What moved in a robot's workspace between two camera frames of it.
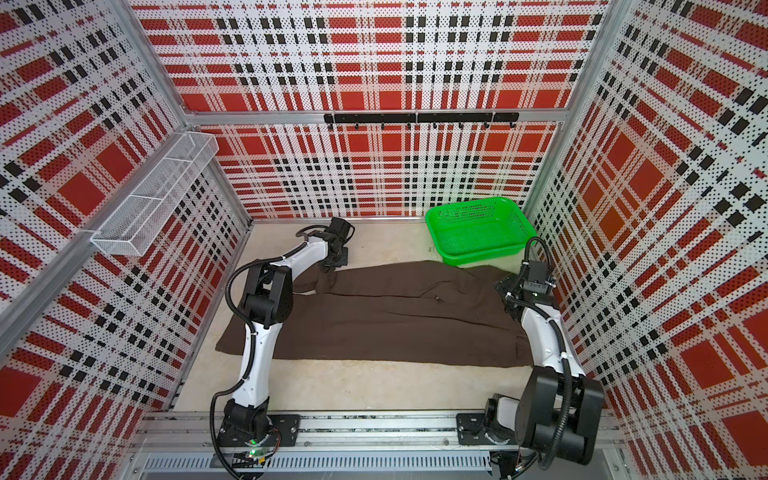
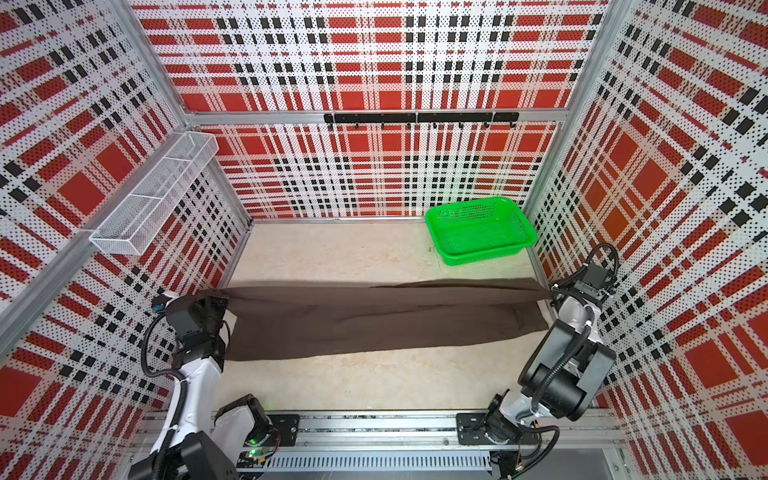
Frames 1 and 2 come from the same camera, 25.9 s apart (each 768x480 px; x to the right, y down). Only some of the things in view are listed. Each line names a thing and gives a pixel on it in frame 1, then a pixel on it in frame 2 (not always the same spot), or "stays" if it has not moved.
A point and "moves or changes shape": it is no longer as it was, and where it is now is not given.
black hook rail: x=424 y=117 stays
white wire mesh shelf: x=134 y=225 stays
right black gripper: x=505 y=285 → x=563 y=284
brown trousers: x=415 y=312 moves or changes shape
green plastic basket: x=478 y=230 stays
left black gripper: x=342 y=260 → x=219 y=301
